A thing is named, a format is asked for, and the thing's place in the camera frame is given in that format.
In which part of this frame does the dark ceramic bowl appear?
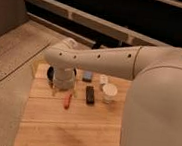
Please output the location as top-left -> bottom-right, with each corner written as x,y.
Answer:
47,66 -> 77,82

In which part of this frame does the white cup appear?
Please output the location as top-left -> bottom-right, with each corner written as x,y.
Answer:
102,83 -> 118,103

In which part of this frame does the wooden table board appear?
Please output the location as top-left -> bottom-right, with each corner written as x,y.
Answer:
12,60 -> 134,146

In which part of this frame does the white shelf rail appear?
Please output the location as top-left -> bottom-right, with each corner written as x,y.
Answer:
14,0 -> 182,52

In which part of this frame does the small white bottle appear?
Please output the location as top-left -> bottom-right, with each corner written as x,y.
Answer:
99,74 -> 109,89

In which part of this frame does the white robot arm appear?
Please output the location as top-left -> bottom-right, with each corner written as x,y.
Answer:
44,38 -> 182,146

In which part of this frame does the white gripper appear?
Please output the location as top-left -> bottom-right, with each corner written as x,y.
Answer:
50,68 -> 76,97

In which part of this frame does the yellow flat board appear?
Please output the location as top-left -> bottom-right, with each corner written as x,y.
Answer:
32,60 -> 49,79

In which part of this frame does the black rectangular block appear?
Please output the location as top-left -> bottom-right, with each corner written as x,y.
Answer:
85,86 -> 95,105

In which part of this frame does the blue grey sponge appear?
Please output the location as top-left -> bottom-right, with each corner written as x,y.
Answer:
83,71 -> 93,82

